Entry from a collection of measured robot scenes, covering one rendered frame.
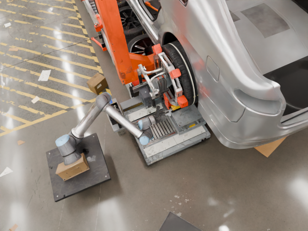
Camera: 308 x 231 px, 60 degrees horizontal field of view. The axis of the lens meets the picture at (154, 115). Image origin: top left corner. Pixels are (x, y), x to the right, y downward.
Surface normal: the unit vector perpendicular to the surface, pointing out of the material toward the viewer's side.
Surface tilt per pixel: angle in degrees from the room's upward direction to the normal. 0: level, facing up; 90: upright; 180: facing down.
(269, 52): 22
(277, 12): 2
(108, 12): 90
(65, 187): 0
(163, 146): 0
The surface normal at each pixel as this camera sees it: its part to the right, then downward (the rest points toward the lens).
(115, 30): 0.40, 0.74
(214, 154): -0.10, -0.55
